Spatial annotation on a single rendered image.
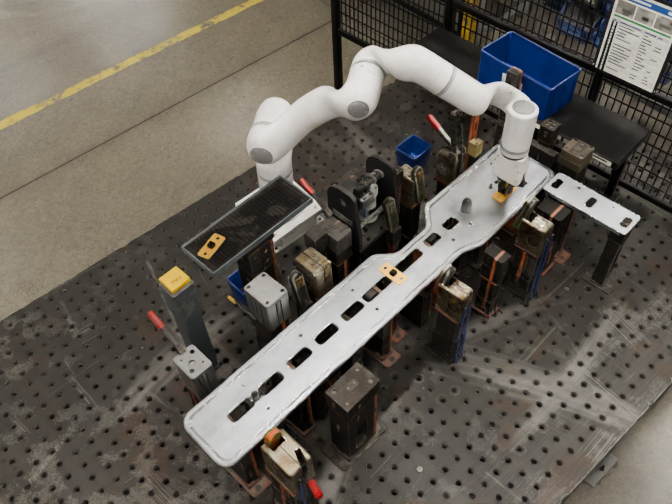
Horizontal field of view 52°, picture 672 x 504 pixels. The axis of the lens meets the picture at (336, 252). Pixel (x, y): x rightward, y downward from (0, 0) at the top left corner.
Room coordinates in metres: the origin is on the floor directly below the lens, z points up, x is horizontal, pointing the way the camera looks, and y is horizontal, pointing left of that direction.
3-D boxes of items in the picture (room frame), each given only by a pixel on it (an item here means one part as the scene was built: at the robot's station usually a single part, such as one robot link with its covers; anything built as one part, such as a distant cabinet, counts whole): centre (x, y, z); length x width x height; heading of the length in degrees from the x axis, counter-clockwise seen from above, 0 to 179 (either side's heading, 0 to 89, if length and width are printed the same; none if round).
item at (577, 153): (1.60, -0.79, 0.88); 0.08 x 0.08 x 0.36; 43
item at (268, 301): (1.08, 0.19, 0.90); 0.13 x 0.10 x 0.41; 43
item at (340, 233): (1.31, 0.00, 0.89); 0.13 x 0.11 x 0.38; 43
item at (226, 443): (1.17, -0.15, 1.00); 1.38 x 0.22 x 0.02; 133
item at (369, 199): (1.40, -0.09, 0.94); 0.18 x 0.13 x 0.49; 133
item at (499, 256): (1.25, -0.48, 0.84); 0.11 x 0.08 x 0.29; 43
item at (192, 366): (0.90, 0.38, 0.88); 0.11 x 0.10 x 0.36; 43
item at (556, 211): (1.42, -0.68, 0.84); 0.11 x 0.10 x 0.28; 43
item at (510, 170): (1.47, -0.53, 1.14); 0.10 x 0.07 x 0.11; 43
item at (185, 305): (1.09, 0.43, 0.92); 0.08 x 0.08 x 0.44; 43
